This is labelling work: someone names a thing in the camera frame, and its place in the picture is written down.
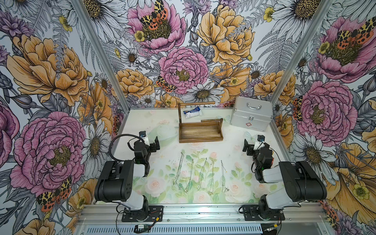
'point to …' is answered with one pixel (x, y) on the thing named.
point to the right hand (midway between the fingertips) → (252, 142)
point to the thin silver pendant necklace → (186, 190)
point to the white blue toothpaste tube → (192, 112)
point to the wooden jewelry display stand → (206, 130)
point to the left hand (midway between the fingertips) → (150, 141)
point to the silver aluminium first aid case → (251, 113)
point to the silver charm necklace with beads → (211, 191)
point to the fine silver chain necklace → (200, 176)
